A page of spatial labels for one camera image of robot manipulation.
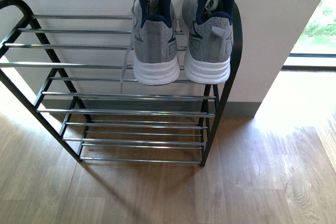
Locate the grey knit sneaker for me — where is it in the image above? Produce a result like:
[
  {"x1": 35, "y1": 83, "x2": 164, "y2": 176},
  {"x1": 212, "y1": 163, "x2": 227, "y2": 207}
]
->
[
  {"x1": 178, "y1": 0, "x2": 235, "y2": 84},
  {"x1": 120, "y1": 0, "x2": 180, "y2": 90}
]

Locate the black metal shoe rack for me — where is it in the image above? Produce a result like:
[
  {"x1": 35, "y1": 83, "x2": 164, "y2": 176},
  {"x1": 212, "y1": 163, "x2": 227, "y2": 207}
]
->
[{"x1": 1, "y1": 0, "x2": 243, "y2": 166}]

